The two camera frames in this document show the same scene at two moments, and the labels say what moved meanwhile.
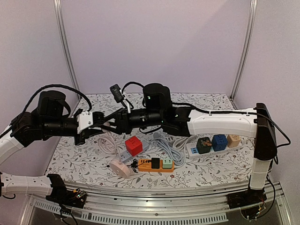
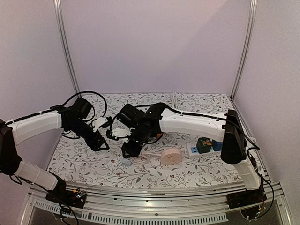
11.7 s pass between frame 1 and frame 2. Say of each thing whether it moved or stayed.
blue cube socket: stayed
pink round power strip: moved
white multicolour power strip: stayed
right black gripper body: moved
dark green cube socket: stayed
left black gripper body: moved
